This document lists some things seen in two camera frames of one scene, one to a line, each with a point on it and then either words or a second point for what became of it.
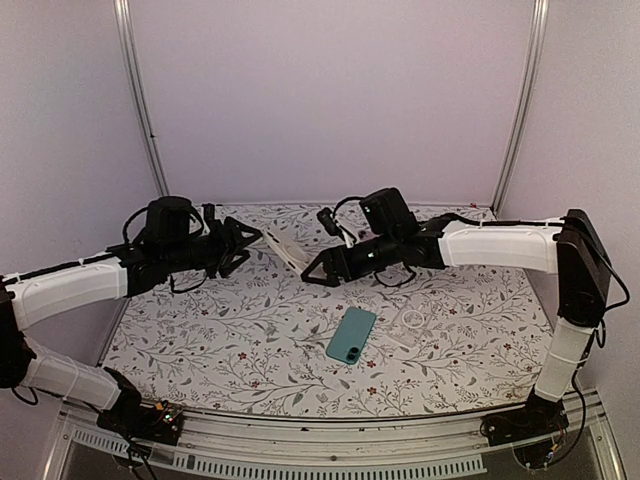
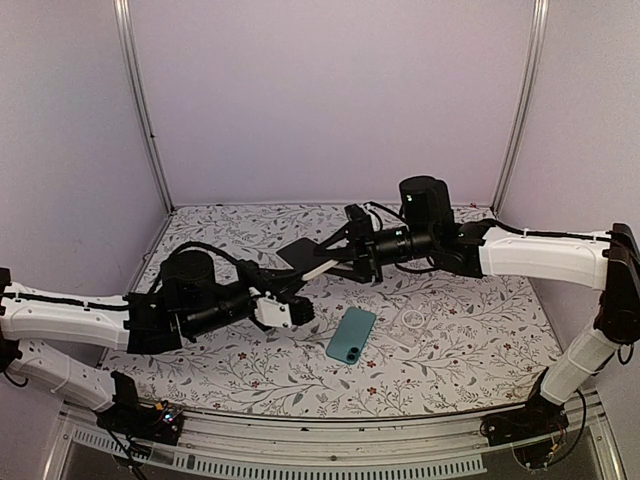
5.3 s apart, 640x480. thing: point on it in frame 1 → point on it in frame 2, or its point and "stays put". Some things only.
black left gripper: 227,267 → 270,280
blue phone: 351,335 stays put
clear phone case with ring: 411,321 stays put
